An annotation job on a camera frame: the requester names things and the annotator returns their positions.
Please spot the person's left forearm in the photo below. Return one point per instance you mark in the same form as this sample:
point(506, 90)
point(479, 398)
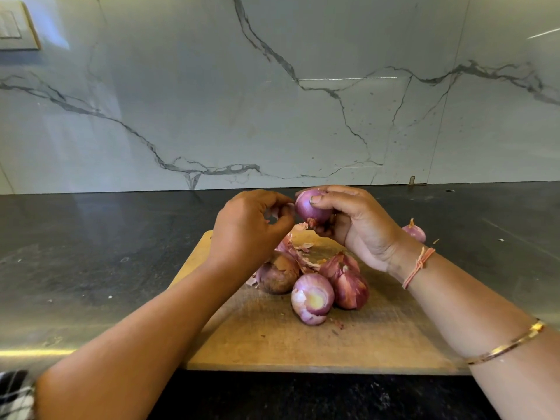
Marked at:
point(127, 358)

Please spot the person's right forearm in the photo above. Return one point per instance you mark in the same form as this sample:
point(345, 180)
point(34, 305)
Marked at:
point(486, 336)

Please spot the small brown wall-edge object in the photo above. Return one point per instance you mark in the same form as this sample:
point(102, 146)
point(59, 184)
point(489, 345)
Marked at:
point(411, 180)

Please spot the black white plaid sleeve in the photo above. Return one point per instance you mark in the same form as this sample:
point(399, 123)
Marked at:
point(13, 399)

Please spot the brownish red onion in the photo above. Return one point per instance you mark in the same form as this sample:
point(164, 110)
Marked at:
point(278, 275)

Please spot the red onion with pale patch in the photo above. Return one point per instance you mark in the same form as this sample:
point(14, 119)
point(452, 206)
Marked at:
point(312, 298)

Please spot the small red onion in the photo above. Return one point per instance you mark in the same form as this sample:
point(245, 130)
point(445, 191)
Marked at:
point(415, 231)

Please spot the wooden cutting board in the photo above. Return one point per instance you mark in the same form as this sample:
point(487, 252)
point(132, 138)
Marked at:
point(254, 341)

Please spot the pile of onion peels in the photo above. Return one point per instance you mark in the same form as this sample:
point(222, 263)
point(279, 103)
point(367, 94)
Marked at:
point(306, 249)

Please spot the white wall switch plate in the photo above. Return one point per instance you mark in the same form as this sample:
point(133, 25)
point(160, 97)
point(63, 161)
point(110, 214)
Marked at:
point(16, 23)

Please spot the person's left hand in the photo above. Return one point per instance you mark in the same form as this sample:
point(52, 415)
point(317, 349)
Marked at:
point(245, 231)

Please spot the gold bangle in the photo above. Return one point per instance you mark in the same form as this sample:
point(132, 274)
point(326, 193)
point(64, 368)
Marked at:
point(506, 343)

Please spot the person's right hand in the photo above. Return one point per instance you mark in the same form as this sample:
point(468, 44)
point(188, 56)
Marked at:
point(367, 227)

